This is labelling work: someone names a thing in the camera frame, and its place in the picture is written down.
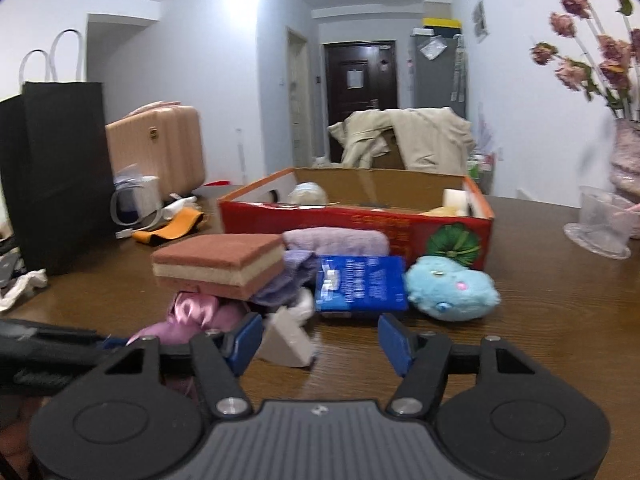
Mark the pink vase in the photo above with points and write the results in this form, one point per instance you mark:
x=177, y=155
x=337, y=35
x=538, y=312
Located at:
x=627, y=170

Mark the colourful packages pile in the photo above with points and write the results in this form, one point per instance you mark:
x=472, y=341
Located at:
x=482, y=170

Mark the white interior door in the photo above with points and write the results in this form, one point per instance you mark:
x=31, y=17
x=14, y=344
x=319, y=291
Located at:
x=297, y=100

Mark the white plush item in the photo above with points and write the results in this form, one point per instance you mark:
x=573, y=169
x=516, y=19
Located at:
x=307, y=194

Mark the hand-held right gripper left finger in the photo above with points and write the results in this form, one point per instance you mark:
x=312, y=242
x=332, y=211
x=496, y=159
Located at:
x=248, y=340

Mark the dark entrance door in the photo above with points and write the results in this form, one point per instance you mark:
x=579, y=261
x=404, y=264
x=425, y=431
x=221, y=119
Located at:
x=360, y=75

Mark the white foam wedge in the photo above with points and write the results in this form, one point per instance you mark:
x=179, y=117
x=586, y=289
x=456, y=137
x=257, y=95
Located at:
x=287, y=340

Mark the dried pink flowers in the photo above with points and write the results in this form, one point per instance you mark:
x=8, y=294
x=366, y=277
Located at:
x=600, y=50

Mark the pink suitcase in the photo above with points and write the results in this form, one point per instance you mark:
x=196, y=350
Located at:
x=160, y=145

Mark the wall picture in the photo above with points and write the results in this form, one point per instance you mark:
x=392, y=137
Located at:
x=480, y=19

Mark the pink satin cloth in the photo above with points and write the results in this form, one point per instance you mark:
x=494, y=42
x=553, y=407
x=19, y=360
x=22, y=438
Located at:
x=192, y=312

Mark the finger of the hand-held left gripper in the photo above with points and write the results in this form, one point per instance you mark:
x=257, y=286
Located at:
x=50, y=342
x=40, y=377

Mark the brown layered sponge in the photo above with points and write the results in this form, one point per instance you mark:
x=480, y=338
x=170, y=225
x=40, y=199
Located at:
x=220, y=265

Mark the blue plush toy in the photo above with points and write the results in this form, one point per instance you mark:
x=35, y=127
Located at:
x=447, y=287

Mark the grey refrigerator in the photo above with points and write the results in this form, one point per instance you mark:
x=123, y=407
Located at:
x=440, y=70

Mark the red cardboard box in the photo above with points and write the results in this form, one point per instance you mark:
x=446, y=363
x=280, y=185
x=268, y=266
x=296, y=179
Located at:
x=350, y=222

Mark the white tube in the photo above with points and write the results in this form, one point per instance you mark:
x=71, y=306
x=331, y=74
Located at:
x=179, y=206

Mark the purple towel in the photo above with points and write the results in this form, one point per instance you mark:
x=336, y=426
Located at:
x=335, y=242

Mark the clear plastic bowl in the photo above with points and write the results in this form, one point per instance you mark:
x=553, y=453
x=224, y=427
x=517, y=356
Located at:
x=600, y=220

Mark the brown cardboard box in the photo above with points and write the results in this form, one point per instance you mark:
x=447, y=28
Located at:
x=387, y=152

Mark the white tape roll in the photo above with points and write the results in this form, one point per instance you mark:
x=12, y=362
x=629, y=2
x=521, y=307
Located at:
x=457, y=199

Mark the yellow and black box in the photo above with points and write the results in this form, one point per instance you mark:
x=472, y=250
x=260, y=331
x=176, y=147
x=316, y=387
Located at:
x=442, y=24

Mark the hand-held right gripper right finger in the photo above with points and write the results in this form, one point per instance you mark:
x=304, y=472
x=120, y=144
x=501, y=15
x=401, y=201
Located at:
x=395, y=342

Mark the black paper bag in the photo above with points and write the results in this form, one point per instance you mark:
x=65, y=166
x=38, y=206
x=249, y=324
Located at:
x=55, y=175

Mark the blue tissue packet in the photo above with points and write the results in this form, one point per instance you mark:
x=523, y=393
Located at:
x=362, y=282

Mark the beige jacket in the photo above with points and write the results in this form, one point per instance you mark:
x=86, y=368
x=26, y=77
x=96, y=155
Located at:
x=430, y=137

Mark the white small appliance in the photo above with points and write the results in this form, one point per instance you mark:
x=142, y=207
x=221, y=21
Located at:
x=142, y=197

